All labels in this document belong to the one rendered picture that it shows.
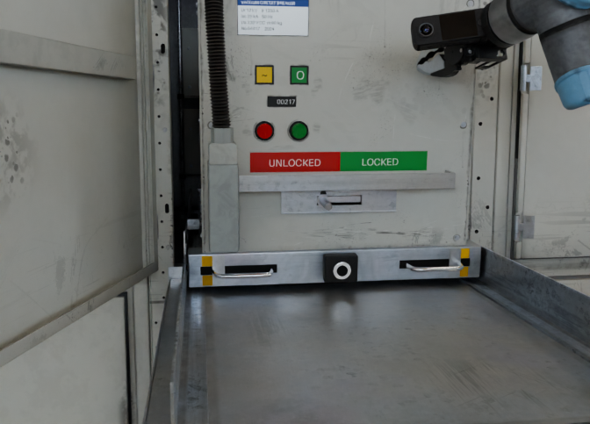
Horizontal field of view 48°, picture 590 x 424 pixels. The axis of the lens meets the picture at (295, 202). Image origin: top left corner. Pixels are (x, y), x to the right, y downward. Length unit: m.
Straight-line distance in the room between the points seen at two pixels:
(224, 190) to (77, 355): 0.48
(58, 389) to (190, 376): 0.59
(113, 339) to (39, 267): 0.39
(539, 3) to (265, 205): 0.55
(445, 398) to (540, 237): 0.72
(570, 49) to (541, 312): 0.41
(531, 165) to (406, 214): 0.32
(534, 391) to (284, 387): 0.29
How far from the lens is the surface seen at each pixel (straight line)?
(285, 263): 1.19
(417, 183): 1.18
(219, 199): 1.05
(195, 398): 0.77
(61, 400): 1.40
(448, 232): 1.26
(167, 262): 1.31
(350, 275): 1.19
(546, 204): 1.45
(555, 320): 1.08
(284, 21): 1.16
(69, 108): 1.05
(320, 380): 0.82
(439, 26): 1.05
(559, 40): 0.95
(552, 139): 1.44
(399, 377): 0.84
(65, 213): 1.04
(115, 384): 1.37
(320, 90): 1.16
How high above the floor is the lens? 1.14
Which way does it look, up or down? 8 degrees down
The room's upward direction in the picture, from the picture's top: straight up
